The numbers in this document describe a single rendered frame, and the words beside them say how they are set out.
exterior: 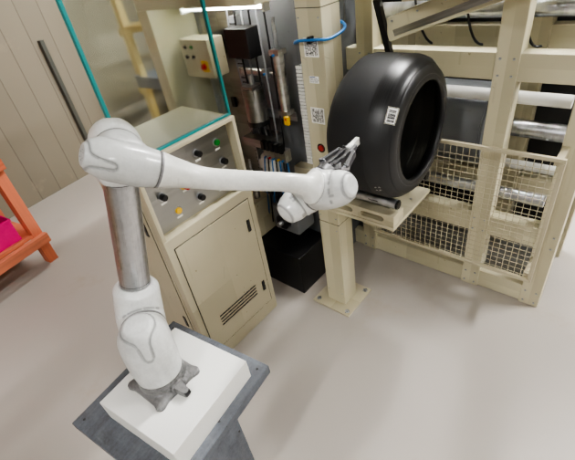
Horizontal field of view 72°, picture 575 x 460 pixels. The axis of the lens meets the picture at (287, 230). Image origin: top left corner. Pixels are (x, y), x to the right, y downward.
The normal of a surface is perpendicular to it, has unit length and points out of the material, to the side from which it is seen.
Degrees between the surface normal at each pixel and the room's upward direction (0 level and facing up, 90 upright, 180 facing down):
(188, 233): 90
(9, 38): 90
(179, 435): 1
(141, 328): 4
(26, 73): 90
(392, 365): 0
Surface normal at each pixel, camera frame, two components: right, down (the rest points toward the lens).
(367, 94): -0.55, -0.21
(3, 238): 0.85, 0.21
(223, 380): -0.14, -0.81
